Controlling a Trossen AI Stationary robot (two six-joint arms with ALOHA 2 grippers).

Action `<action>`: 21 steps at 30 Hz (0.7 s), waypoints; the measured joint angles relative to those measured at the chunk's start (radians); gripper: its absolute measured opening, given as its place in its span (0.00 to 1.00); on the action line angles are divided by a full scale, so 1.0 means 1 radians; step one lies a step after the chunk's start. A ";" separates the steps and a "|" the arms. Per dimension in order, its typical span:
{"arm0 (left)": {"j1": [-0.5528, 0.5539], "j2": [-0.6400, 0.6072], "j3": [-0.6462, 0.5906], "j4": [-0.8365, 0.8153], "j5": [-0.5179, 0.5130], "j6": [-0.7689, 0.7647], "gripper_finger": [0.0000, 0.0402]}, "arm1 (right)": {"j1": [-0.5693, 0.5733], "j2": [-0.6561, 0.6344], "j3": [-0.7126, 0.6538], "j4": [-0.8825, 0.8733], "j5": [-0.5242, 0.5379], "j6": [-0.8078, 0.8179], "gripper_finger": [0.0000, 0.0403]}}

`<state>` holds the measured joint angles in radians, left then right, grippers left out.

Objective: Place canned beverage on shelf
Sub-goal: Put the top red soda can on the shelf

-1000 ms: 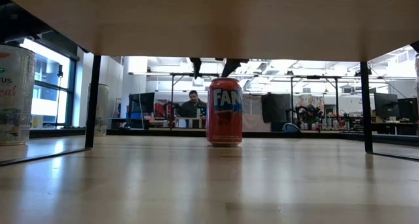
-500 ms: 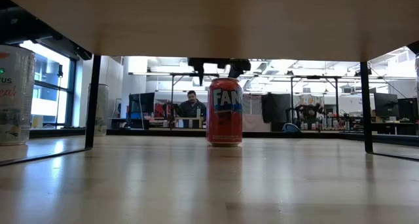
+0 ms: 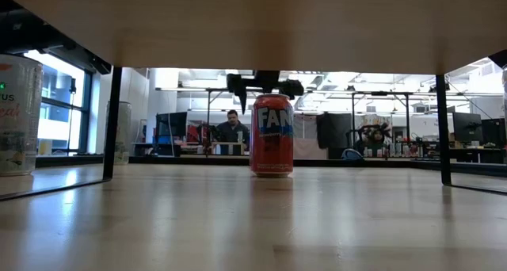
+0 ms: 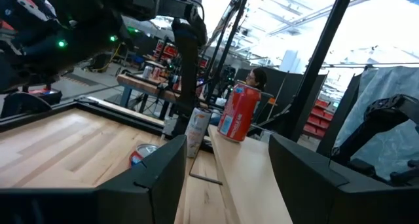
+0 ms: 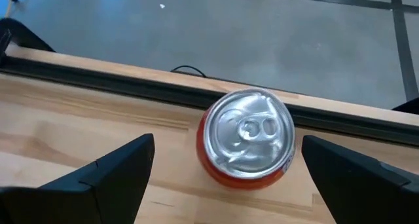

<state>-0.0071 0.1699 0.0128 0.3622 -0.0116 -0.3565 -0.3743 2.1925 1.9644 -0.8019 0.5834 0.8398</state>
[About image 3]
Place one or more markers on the black tripod stand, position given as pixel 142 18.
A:
pixel 73 86

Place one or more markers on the red white banner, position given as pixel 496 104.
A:
pixel 194 131

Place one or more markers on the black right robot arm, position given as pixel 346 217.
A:
pixel 500 59

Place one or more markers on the person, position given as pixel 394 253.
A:
pixel 233 130

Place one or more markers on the black metal gantry frame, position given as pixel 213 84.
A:
pixel 208 124
pixel 353 116

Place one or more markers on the wooden shelf with black legs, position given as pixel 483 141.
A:
pixel 253 25

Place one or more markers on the white Celsius slim can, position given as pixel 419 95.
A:
pixel 20 124
pixel 126 132

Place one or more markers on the blue grey dome object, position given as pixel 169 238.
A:
pixel 352 155

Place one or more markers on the black computer monitor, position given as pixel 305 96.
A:
pixel 467 128
pixel 172 124
pixel 494 132

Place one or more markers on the large black panel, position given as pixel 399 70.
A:
pixel 334 132

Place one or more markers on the red Fanta soda can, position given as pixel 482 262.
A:
pixel 272 144

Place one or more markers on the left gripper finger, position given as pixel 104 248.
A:
pixel 295 88
pixel 239 86

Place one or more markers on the black aluminium table frame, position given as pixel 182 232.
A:
pixel 190 160

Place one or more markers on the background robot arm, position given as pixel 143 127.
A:
pixel 206 138
pixel 374 136

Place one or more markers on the small background wooden shelf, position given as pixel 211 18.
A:
pixel 229 144

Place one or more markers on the dark background desk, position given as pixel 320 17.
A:
pixel 475 154

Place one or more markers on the pale hanging cloth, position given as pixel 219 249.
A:
pixel 309 144

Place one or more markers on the window with dark frame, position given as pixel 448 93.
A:
pixel 59 120

